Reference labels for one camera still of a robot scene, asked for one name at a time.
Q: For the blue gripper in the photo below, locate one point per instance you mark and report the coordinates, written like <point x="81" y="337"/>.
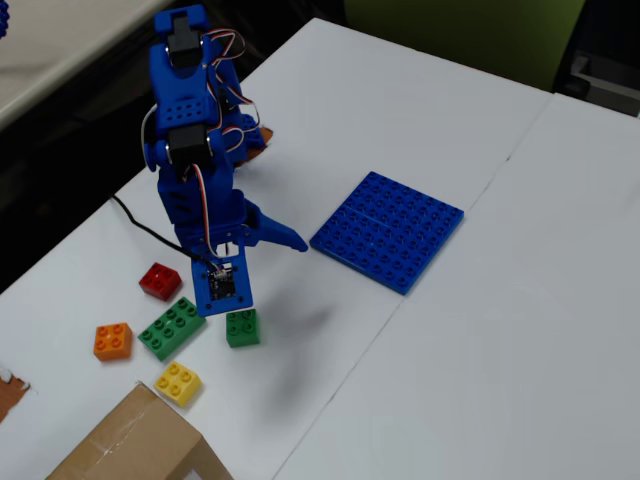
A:
<point x="268" y="229"/>

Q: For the green 2x2 block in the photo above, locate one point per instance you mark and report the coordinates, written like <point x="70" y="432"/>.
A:
<point x="243" y="332"/>

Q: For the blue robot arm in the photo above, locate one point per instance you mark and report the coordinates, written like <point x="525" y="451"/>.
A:
<point x="185" y="105"/>

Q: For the red 2x2 block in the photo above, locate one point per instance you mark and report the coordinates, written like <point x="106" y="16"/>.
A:
<point x="160" y="281"/>

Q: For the green 2x4 block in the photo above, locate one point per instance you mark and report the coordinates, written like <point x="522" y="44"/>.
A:
<point x="170" y="330"/>

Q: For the yellow 2x2 block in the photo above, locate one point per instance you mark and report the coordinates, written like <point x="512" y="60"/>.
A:
<point x="178" y="382"/>

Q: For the orange 2x2 block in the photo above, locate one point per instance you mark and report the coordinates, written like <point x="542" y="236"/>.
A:
<point x="113" y="341"/>

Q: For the blue 8x8 baseplate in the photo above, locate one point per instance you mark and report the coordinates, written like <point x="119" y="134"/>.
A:
<point x="387" y="232"/>

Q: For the brown cardboard box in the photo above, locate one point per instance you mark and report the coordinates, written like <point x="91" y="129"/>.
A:
<point x="140" y="440"/>

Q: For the white side table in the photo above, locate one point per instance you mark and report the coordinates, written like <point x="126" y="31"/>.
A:
<point x="65" y="45"/>

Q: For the blue beaded object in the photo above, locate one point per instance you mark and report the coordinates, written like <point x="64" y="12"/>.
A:
<point x="3" y="17"/>

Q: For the gray chair base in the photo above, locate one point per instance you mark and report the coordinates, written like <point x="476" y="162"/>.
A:
<point x="600" y="82"/>

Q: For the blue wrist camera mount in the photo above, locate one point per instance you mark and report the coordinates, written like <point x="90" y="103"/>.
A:
<point x="222" y="285"/>

